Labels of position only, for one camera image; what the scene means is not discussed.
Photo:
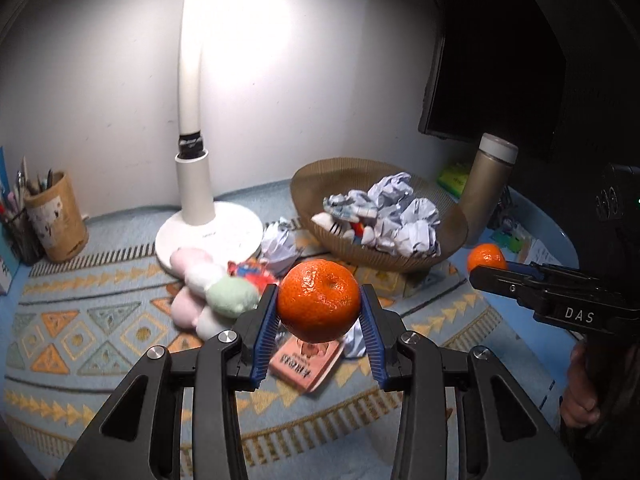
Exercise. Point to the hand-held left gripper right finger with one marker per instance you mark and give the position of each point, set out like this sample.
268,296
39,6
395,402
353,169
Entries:
374,340

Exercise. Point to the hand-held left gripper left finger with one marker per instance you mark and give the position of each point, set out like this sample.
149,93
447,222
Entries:
265,340

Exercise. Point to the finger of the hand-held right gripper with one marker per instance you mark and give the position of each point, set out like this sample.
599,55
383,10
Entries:
500,285
542,271

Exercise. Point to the white paper ball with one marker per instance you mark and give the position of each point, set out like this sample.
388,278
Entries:
422,210
355,345
277,245
350,205
382,232
417,240
392,187

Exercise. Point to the small orange tangerine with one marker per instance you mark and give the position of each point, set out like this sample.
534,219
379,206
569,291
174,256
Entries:
487,257

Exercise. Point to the large orange tangerine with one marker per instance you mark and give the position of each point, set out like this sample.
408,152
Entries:
318,300

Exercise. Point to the red snack packet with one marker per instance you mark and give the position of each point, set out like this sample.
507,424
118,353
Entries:
250,272

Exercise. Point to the pastel plush dumpling toy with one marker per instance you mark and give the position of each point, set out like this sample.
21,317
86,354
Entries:
187,312
210,277

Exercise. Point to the amber ribbed glass bowl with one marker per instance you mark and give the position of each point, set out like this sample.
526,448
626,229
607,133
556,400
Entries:
350,255

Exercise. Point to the person's right hand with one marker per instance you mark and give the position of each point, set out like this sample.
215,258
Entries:
577,400

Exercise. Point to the orange bordered paper sheet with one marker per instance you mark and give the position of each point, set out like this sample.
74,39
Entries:
542,252

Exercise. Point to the pink printed packet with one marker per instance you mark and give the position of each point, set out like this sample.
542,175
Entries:
300,367

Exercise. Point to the beige thermos bottle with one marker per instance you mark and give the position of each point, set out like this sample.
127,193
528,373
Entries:
482,195

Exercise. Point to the green box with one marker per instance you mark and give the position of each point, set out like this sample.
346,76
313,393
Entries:
452,180

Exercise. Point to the patterned woven table mat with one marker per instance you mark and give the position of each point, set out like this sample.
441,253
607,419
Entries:
100,320

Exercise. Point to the black monitor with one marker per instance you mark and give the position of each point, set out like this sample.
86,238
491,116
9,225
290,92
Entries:
500,60

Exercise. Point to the bamboo pen holder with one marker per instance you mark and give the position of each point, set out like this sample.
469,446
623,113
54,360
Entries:
55,220

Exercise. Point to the black mesh pen holder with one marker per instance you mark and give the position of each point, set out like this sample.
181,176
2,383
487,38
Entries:
22,240

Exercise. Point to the white desk lamp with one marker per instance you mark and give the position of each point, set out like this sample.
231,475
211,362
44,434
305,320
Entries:
192,85

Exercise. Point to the bundle of pens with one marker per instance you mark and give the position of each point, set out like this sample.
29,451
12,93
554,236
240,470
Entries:
22,185

